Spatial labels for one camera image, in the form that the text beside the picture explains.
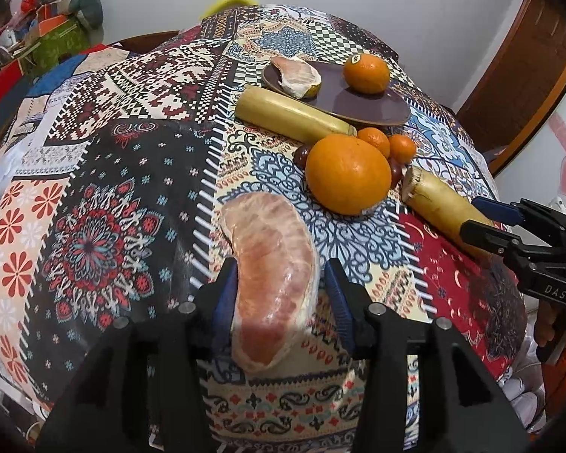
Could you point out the dark wooden bed footboard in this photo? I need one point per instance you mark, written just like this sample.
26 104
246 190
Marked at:
146 41

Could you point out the dark brown plate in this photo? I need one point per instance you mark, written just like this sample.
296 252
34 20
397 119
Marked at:
358 104

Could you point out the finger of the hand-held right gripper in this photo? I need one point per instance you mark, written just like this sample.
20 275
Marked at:
483 236
495 209

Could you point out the orange with sticker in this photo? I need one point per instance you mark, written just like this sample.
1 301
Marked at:
365 73

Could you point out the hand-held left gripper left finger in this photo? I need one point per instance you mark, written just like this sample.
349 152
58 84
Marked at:
226 292

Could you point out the patterned patchwork blanket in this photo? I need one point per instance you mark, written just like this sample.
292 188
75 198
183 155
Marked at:
122 151

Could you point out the small tangerine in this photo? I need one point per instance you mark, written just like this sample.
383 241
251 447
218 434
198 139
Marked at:
375 138
402 147

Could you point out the yellow sugarcane piece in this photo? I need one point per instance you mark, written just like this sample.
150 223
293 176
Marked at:
283 113
434 203

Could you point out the large orange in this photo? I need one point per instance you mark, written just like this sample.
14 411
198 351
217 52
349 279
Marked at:
349 174

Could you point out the pomelo segment with white pith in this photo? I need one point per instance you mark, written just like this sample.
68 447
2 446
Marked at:
295 75

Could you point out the orange box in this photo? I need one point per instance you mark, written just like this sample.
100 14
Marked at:
52 23

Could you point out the green bag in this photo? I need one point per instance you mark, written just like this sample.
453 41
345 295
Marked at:
56 47

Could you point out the white shoe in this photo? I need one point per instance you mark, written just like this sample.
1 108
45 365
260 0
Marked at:
519 385
526 406

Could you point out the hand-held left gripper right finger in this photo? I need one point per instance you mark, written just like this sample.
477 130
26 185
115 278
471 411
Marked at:
339 297

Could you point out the person's right hand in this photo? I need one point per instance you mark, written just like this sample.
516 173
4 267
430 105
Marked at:
542 323

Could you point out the red date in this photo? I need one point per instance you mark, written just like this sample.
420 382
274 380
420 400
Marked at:
302 155
395 173

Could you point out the peeled pink pomelo segment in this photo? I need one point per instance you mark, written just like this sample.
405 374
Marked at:
269 269

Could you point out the yellow foam tube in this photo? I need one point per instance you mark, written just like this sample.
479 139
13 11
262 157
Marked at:
229 2

